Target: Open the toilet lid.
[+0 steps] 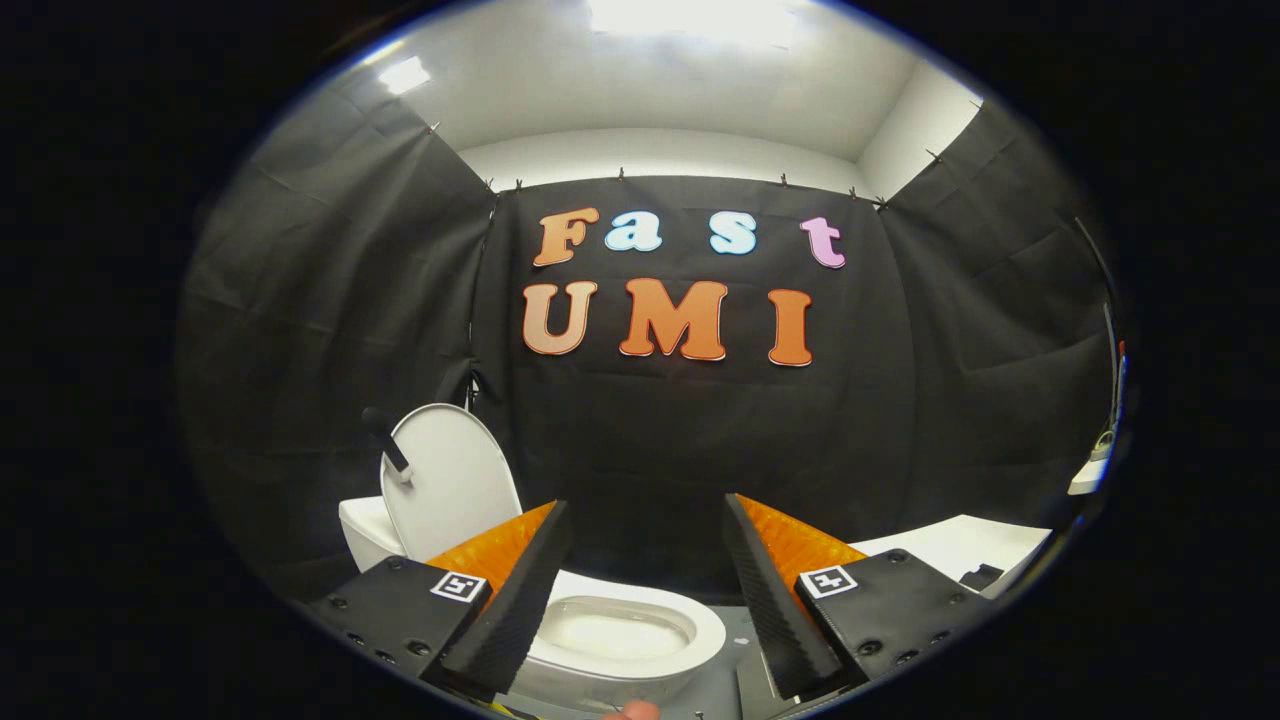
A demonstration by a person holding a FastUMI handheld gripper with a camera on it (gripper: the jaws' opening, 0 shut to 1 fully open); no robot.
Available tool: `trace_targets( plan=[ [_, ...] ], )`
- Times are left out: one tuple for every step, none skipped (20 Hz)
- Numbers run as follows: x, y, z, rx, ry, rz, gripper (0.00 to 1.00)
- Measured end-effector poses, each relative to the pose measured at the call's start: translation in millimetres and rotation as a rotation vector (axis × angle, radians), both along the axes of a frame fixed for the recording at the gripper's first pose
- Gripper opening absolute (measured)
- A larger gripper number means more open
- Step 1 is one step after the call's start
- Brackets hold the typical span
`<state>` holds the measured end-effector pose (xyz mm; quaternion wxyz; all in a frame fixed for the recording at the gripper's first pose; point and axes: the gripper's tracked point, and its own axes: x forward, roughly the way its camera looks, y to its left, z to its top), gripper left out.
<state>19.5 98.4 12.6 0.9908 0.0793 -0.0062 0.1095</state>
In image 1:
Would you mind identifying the white toilet lid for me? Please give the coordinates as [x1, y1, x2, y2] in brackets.
[361, 403, 524, 564]

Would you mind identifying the large ceiling light panel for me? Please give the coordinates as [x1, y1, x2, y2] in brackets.
[588, 0, 803, 48]

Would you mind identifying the small ceiling light panel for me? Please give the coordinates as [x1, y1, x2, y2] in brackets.
[376, 56, 433, 97]

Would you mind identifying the white toilet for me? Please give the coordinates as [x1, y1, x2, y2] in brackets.
[338, 497, 729, 713]

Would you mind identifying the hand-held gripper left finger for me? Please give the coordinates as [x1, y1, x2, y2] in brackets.
[305, 499, 574, 703]

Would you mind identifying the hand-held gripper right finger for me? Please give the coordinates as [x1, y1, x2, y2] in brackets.
[722, 493, 993, 703]

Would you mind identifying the black backdrop cloth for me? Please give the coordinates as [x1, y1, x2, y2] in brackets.
[175, 85, 1121, 606]

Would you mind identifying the white cabinet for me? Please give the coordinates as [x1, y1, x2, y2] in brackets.
[735, 514, 1054, 717]

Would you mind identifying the black curved pole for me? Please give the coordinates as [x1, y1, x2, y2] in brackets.
[1074, 214, 1123, 313]

